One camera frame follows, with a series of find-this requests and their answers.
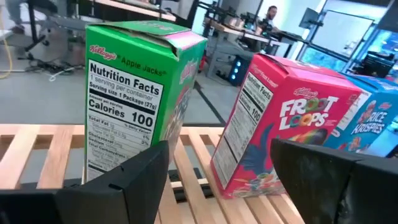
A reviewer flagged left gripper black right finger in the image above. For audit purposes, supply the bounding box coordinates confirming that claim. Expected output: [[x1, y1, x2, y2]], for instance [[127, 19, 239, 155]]
[[269, 138, 398, 224]]

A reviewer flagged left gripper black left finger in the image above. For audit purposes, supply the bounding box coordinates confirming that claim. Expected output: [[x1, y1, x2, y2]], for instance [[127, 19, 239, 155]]
[[0, 139, 170, 224]]

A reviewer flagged blue Rice Krispies cereal box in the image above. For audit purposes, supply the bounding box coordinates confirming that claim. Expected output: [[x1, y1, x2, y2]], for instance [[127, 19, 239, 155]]
[[323, 73, 398, 156]]

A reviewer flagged red Froot Loops cereal box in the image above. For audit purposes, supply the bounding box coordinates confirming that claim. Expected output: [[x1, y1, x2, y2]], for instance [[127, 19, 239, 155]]
[[210, 52, 363, 200]]

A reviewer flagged green Apple Jacks cereal box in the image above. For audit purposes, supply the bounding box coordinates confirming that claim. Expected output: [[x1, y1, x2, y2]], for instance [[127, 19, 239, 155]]
[[83, 20, 208, 184]]

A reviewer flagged wooden slatted shelf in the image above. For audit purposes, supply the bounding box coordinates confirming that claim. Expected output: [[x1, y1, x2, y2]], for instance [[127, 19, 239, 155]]
[[0, 123, 307, 224]]

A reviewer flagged black equipment case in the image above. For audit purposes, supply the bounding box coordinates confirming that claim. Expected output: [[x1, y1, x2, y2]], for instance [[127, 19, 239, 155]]
[[357, 51, 396, 78]]

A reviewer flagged computer tower with lights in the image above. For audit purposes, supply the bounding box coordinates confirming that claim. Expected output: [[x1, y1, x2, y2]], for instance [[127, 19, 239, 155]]
[[228, 55, 250, 87]]

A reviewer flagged large white screen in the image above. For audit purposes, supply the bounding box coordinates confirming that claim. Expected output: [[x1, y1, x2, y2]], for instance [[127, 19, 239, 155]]
[[310, 10, 376, 60]]

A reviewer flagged small black monitor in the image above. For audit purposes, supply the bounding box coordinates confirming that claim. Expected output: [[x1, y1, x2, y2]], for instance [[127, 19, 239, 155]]
[[298, 7, 322, 30]]

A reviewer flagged grey desk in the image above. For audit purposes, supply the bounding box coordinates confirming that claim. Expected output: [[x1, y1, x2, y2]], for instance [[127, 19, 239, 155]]
[[203, 18, 282, 80]]

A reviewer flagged person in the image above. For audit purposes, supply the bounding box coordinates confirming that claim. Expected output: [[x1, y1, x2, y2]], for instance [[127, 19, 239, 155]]
[[4, 0, 27, 35], [264, 4, 282, 34]]

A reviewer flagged wooden workbench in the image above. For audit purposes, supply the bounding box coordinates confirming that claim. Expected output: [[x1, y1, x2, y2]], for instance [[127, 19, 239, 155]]
[[93, 0, 177, 23]]

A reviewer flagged white floor cable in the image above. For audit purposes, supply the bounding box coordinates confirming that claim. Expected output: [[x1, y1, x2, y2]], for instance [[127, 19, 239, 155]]
[[48, 66, 76, 82]]

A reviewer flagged yellow floor cable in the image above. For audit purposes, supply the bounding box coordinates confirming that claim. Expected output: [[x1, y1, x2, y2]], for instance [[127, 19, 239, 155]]
[[0, 0, 14, 80]]

